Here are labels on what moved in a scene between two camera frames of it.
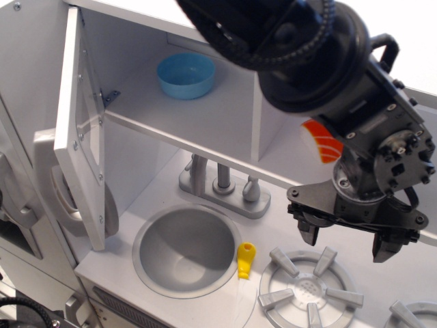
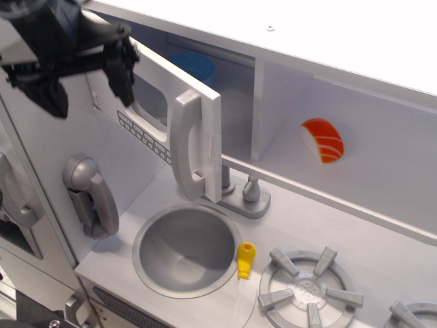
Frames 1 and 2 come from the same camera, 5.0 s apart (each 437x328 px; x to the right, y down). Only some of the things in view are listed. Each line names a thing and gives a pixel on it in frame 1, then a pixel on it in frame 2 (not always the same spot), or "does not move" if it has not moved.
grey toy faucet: x=246 y=198 does not move
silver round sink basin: x=187 y=251 does not move
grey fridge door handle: x=14 y=203 does not move
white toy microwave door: x=80 y=138 -> x=178 y=118
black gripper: x=388 y=152 -> x=95 y=34
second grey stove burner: x=414 y=315 does not move
